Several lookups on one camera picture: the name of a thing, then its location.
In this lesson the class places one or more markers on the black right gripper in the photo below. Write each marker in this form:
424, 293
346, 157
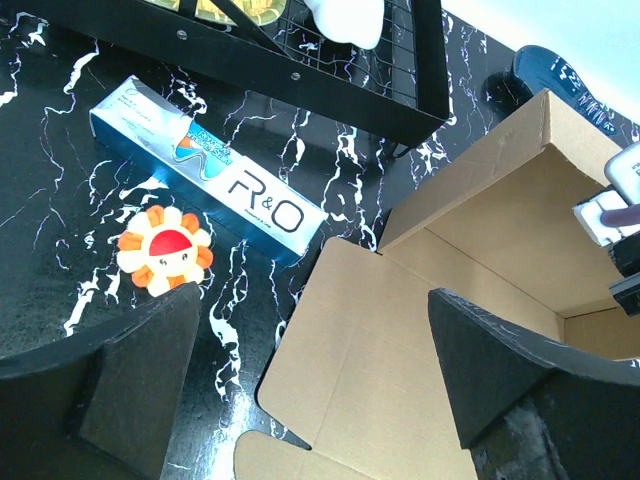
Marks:
625, 257

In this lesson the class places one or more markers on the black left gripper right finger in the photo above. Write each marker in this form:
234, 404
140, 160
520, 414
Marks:
529, 407

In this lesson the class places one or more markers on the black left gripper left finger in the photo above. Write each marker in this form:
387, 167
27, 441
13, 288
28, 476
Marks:
101, 403

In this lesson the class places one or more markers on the orange flower toy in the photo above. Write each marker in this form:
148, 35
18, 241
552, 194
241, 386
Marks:
163, 248

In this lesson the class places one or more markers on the brown cardboard box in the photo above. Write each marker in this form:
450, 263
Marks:
356, 376

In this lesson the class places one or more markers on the dark blue leaf dish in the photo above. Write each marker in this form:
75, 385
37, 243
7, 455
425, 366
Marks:
535, 68

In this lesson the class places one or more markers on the blue white small carton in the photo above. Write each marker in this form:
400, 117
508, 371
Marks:
273, 217

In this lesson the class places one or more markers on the silver blue toothpaste tube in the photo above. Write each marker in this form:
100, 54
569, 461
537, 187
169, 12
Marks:
142, 126

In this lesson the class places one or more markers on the white flower-shaped cup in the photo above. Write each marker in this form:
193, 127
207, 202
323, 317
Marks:
358, 22

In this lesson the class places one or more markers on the black wire dish rack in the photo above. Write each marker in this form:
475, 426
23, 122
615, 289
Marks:
398, 90

